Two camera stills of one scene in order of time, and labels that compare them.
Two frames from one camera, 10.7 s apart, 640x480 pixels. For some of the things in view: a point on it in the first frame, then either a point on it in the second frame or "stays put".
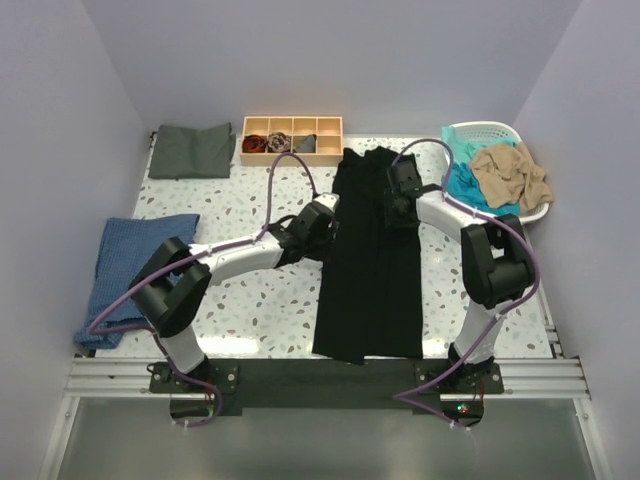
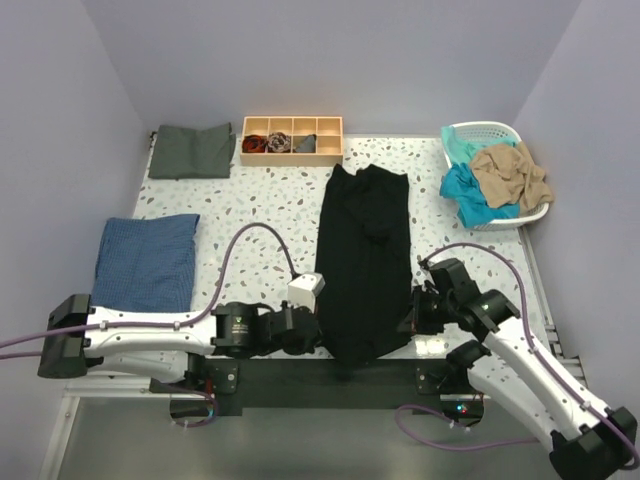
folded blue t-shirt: (126, 245) stays put
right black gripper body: (393, 218) to (430, 311)
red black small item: (254, 144) stays put
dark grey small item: (308, 145) stays put
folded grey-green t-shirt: (183, 152) stays put
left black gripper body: (318, 247) to (302, 348)
